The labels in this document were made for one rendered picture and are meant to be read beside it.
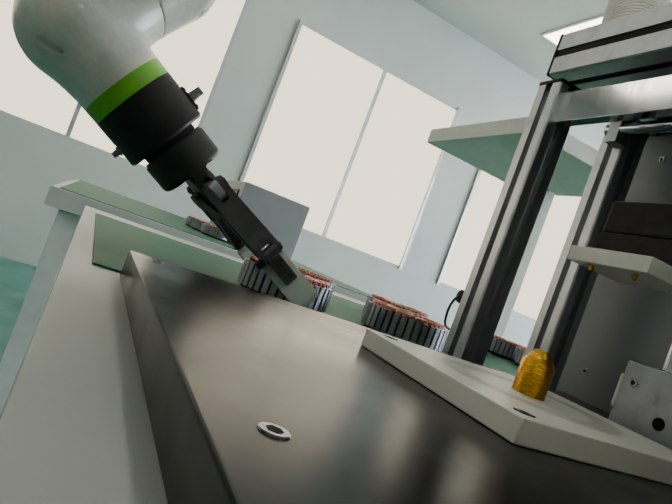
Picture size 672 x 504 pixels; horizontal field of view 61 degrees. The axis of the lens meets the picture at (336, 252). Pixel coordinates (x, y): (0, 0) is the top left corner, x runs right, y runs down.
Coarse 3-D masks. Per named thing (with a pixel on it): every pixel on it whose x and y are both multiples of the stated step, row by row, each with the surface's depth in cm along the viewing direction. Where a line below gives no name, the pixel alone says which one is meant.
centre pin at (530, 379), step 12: (528, 360) 33; (540, 360) 33; (552, 360) 33; (528, 372) 33; (540, 372) 32; (552, 372) 33; (516, 384) 33; (528, 384) 32; (540, 384) 32; (540, 396) 32
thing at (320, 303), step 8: (248, 264) 65; (240, 272) 66; (248, 272) 64; (256, 272) 63; (264, 272) 63; (240, 280) 65; (248, 280) 64; (256, 280) 63; (264, 280) 63; (312, 280) 64; (248, 288) 64; (256, 288) 63; (264, 288) 62; (272, 288) 62; (320, 288) 64; (328, 288) 67; (272, 296) 62; (280, 296) 62; (320, 296) 64; (328, 296) 66; (312, 304) 64; (320, 304) 65
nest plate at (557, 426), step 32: (384, 352) 34; (416, 352) 33; (448, 384) 28; (480, 384) 29; (480, 416) 26; (512, 416) 24; (544, 416) 26; (576, 416) 31; (544, 448) 24; (576, 448) 25; (608, 448) 26; (640, 448) 28
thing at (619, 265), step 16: (624, 208) 37; (640, 208) 36; (656, 208) 35; (608, 224) 38; (624, 224) 37; (640, 224) 36; (656, 224) 35; (608, 240) 37; (624, 240) 36; (640, 240) 35; (656, 240) 34; (576, 256) 36; (592, 256) 35; (608, 256) 34; (624, 256) 33; (640, 256) 32; (656, 256) 34; (608, 272) 36; (624, 272) 34; (640, 272) 32; (656, 272) 32; (656, 288) 36
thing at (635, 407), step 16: (640, 368) 41; (624, 384) 41; (640, 384) 40; (656, 384) 39; (624, 400) 41; (640, 400) 40; (656, 400) 39; (624, 416) 40; (640, 416) 39; (656, 416) 38; (640, 432) 39; (656, 432) 38
